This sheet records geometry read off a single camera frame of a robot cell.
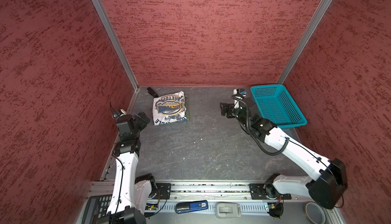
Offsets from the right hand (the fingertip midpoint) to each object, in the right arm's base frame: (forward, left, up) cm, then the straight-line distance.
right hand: (226, 106), depth 79 cm
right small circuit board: (-42, -20, -26) cm, 53 cm away
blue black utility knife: (-41, +19, -20) cm, 49 cm away
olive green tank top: (+9, +23, -21) cm, 32 cm away
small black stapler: (+31, +50, -21) cm, 63 cm away
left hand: (-4, +46, -5) cm, 47 cm away
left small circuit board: (-40, +39, -25) cm, 61 cm away
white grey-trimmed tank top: (+13, +34, -17) cm, 40 cm away
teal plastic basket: (+19, -43, -25) cm, 53 cm away
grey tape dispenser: (-43, +3, -22) cm, 48 cm away
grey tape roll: (-45, -39, -26) cm, 65 cm away
